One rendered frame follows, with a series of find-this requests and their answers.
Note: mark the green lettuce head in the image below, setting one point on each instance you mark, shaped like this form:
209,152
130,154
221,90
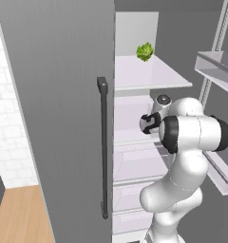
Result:
144,52

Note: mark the grey fridge body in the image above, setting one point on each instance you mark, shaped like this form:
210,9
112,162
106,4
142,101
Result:
136,30

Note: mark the white fridge shelf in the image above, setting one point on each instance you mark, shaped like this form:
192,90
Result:
141,74
128,136

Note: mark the grey closed fridge door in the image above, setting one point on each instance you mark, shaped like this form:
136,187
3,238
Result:
55,110

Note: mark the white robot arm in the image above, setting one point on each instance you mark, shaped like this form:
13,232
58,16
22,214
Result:
185,177

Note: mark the white door bin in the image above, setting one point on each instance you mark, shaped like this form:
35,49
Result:
218,68
222,172

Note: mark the white fridge drawer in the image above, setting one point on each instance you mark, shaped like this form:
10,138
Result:
128,221
135,164
127,196

